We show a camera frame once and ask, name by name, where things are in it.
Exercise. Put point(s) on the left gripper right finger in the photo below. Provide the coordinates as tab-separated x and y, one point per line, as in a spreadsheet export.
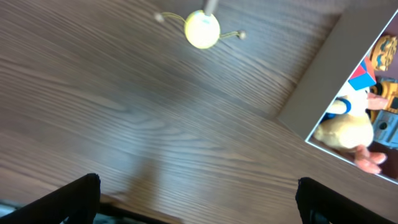
319	204

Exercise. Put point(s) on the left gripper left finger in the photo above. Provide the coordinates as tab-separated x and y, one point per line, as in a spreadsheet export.
76	202

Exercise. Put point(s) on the plush duck toy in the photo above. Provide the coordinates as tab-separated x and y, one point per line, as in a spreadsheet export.
351	128

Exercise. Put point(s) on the yellow and grey toy truck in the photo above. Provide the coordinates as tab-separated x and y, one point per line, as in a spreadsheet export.
385	120

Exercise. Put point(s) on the colourful two-by-two puzzle cube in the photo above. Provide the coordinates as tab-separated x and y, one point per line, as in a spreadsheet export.
363	76

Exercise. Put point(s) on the round golden cookie toy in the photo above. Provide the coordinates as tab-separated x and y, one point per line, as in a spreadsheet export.
383	52

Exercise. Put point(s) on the yellow wooden rattle drum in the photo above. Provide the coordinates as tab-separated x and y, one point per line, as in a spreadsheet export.
201	28

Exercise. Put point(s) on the white box with maroon interior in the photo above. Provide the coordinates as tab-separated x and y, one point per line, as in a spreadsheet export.
350	41

